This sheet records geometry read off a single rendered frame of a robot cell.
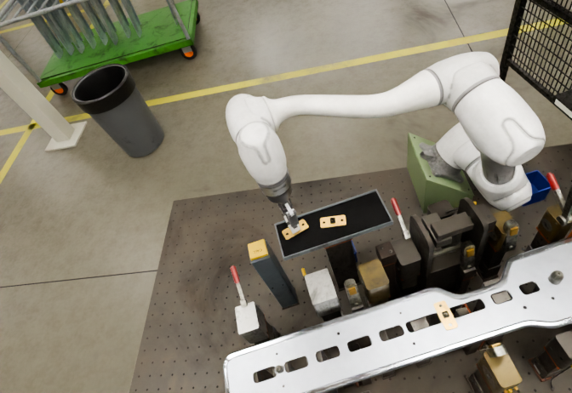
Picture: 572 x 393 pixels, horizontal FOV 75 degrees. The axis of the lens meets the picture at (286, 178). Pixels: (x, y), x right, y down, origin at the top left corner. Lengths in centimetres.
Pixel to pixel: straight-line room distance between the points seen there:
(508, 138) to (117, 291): 263
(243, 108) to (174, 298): 111
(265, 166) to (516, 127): 58
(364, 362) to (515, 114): 79
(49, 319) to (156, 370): 160
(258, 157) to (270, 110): 18
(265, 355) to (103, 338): 177
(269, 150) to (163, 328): 117
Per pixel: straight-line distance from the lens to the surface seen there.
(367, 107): 99
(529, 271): 140
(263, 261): 128
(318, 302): 120
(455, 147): 164
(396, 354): 126
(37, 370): 317
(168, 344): 182
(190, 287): 186
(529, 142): 100
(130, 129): 352
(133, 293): 293
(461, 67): 107
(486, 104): 101
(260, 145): 86
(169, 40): 462
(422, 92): 102
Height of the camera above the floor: 223
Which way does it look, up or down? 50 degrees down
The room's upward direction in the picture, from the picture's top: 21 degrees counter-clockwise
